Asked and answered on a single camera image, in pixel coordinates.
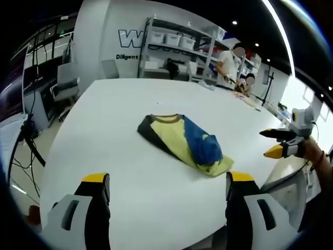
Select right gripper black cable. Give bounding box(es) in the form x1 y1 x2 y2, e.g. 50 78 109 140
311 120 320 143

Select red wrist bracelet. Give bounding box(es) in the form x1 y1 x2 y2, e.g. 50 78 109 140
311 150 326 170

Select person's right hand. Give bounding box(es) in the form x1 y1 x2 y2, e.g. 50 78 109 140
299 136 323 167

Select white shelving unit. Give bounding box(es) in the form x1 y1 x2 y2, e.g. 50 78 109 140
235 39 262 88

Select grey metal shelving unit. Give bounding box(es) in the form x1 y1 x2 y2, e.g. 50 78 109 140
138 16 227 82

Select thin black tripod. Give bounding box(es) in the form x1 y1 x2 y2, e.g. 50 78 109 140
256 71 276 107

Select yellow and blue garment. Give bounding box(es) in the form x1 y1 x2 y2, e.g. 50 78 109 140
137 113 235 179

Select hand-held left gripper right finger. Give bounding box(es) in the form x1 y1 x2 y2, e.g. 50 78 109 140
224 171 299 250

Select small colourful items on table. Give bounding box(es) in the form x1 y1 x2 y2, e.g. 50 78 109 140
233 90 262 112

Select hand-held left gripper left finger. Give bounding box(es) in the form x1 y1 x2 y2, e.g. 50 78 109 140
43 171 112 250

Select dark monitor screen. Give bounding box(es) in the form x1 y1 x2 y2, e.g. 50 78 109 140
0 43 30 123

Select white storage bin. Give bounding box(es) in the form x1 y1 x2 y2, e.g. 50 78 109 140
165 33 182 46
150 31 166 44
181 36 196 49

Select grey office chair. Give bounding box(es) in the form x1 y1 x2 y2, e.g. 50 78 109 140
50 63 80 122

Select black tripod stand with cables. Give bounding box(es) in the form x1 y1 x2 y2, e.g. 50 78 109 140
7 117 47 198

